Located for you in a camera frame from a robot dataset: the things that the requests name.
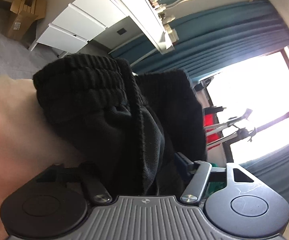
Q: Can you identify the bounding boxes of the red cloth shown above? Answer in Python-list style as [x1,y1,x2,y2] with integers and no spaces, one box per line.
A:
[203,114,221,147]

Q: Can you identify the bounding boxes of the green clothing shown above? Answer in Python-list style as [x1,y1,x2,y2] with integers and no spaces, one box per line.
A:
[204,162,227,196]

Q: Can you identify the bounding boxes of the white drawer unit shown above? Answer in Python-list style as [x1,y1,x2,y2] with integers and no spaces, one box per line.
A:
[36,0,108,53]

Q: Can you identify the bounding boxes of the pink yellow bed sheet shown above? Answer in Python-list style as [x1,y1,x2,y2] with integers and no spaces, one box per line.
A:
[0,75,91,240]

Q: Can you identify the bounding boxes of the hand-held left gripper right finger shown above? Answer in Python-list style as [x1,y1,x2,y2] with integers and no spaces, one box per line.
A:
[174,152,268,204]

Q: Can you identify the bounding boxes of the garment steamer stand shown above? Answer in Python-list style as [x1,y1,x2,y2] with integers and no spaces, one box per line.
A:
[204,108,257,150]

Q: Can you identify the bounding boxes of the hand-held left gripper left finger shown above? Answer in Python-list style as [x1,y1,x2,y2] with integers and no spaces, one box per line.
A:
[35,162,111,204]

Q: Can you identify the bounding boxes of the white dressing table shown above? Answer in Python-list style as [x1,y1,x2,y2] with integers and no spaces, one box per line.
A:
[96,0,174,55]

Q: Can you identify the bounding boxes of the cardboard box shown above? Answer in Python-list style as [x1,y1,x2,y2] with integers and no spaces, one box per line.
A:
[6,0,47,40]

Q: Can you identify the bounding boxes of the blue curtain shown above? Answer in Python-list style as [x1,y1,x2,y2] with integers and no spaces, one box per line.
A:
[242,140,289,214]
[110,0,289,87]

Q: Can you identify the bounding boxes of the window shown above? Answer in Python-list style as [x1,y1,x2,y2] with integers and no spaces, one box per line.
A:
[204,46,289,166]

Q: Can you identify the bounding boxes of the black pants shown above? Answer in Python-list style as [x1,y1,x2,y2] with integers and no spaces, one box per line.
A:
[33,54,208,197]

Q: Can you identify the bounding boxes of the tissue box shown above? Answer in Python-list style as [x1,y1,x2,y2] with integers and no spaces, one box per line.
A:
[163,24,179,43]

